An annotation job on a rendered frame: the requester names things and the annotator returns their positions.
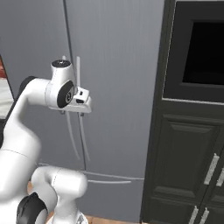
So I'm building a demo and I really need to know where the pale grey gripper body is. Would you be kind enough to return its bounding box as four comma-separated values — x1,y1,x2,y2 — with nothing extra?
48,95,94,115

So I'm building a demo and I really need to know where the grey fridge door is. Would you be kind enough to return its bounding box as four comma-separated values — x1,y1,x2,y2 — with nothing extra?
0,0,87,172
64,0,165,179

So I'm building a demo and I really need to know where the grey fridge freezer drawer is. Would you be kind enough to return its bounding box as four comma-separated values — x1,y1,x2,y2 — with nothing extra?
37,162,146,224

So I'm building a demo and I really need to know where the dark panelled cabinet door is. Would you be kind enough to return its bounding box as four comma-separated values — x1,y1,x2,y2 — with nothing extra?
149,113,224,205
209,135,224,207

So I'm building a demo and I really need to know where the dark low cabinet door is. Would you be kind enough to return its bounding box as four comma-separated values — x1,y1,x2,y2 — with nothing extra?
141,195,208,224
204,200,224,224

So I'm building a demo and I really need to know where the black built-in oven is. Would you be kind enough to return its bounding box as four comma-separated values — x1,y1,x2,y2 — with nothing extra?
162,0,224,104

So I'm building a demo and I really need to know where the silver curved fridge door handle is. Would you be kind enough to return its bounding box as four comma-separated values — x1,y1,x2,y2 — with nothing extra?
75,55,91,162
61,54,81,161

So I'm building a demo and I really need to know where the silver freezer drawer handle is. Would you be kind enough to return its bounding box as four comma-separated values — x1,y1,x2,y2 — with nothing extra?
87,178,132,186

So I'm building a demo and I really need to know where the silver cabinet door handle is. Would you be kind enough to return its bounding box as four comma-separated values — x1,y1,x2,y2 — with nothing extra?
199,206,210,224
203,152,221,186
188,205,200,224
215,167,224,188

